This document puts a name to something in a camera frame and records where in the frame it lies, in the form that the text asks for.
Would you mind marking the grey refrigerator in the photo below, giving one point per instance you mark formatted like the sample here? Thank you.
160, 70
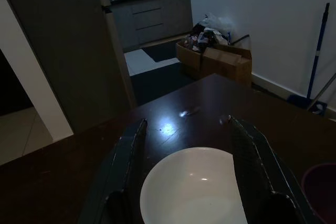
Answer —
65, 51

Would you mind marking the grey kitchen cabinet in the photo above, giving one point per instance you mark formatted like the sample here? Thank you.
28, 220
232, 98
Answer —
157, 19

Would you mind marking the silver pole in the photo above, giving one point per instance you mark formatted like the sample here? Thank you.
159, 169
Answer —
324, 87

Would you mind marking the small shiny scrap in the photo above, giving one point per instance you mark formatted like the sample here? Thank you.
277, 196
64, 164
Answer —
189, 111

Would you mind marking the blue mop head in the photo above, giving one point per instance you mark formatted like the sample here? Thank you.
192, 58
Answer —
296, 99

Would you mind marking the white bowl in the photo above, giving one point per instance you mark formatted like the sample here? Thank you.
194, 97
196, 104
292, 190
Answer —
189, 187

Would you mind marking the cardboard box full of rubbish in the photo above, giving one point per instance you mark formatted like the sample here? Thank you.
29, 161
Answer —
189, 58

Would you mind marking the white plastic bag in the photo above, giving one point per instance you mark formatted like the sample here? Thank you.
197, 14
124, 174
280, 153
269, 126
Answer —
218, 23

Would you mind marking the dark floor mat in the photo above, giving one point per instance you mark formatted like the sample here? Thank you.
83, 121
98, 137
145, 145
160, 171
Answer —
162, 51

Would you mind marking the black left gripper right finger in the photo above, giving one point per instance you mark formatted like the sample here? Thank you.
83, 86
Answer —
262, 176

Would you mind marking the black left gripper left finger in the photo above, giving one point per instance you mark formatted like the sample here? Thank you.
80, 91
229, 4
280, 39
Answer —
115, 171

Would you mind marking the brown cardboard box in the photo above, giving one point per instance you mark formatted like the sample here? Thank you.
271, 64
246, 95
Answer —
225, 66

